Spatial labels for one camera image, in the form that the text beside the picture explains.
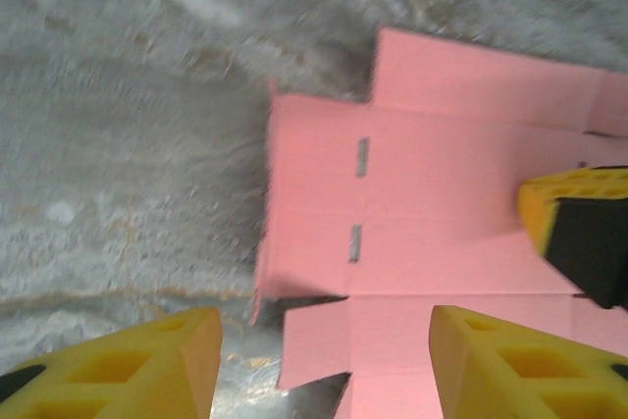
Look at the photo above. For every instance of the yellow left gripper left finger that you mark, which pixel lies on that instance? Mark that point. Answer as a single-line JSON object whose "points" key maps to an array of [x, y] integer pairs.
{"points": [[122, 380]]}

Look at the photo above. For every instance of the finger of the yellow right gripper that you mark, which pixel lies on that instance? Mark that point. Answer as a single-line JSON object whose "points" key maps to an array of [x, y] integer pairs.
{"points": [[589, 242]]}

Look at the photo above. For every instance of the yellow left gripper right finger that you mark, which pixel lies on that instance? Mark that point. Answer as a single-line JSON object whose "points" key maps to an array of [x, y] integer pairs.
{"points": [[515, 380]]}

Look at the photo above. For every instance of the pink paper box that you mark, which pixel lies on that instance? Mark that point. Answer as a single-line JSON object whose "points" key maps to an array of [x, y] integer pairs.
{"points": [[441, 193]]}

